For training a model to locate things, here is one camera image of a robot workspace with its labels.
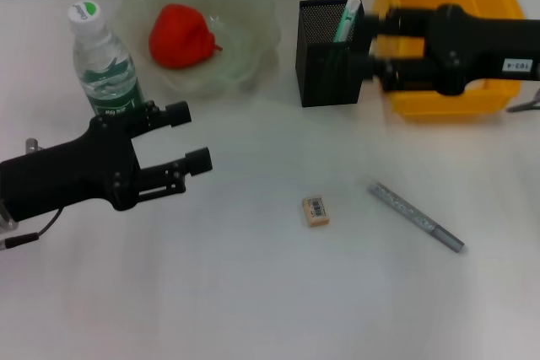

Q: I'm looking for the green glass fruit bowl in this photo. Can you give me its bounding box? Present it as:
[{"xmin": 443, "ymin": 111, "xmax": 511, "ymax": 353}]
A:
[{"xmin": 116, "ymin": 0, "xmax": 282, "ymax": 100}]

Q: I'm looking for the right gripper cable with plugs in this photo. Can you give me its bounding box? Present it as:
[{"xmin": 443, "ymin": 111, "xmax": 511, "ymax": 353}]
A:
[{"xmin": 505, "ymin": 89, "xmax": 540, "ymax": 114}]

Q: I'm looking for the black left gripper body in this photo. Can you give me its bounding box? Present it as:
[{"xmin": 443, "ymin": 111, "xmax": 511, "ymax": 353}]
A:
[{"xmin": 0, "ymin": 116, "xmax": 143, "ymax": 222}]

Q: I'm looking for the green toothbrush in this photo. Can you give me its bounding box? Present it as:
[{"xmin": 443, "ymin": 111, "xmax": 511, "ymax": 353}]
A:
[{"xmin": 332, "ymin": 0, "xmax": 362, "ymax": 44}]

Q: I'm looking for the left gripper cable with plugs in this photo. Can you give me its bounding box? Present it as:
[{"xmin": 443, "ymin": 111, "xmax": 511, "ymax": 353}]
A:
[{"xmin": 0, "ymin": 137, "xmax": 64, "ymax": 250}]

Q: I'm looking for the grey pen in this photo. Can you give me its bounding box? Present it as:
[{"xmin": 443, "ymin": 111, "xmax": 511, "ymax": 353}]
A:
[{"xmin": 366, "ymin": 180, "xmax": 466, "ymax": 254}]

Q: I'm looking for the beige eraser with barcode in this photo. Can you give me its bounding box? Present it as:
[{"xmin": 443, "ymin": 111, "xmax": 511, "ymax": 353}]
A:
[{"xmin": 301, "ymin": 194, "xmax": 332, "ymax": 228}]

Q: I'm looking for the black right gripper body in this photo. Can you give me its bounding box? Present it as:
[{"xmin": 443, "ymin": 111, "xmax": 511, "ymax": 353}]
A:
[{"xmin": 424, "ymin": 3, "xmax": 540, "ymax": 98}]

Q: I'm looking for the gripper cable with plugs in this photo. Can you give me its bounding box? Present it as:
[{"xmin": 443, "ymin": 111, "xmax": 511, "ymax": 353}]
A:
[
  {"xmin": 505, "ymin": 89, "xmax": 540, "ymax": 114},
  {"xmin": 0, "ymin": 137, "xmax": 64, "ymax": 250}
]

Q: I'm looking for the clear green-label water bottle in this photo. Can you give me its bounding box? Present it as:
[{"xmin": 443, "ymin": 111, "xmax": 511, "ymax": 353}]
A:
[{"xmin": 67, "ymin": 0, "xmax": 149, "ymax": 121}]

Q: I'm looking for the black mesh pen holder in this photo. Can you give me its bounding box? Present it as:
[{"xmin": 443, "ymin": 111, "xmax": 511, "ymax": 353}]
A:
[{"xmin": 294, "ymin": 0, "xmax": 374, "ymax": 108}]

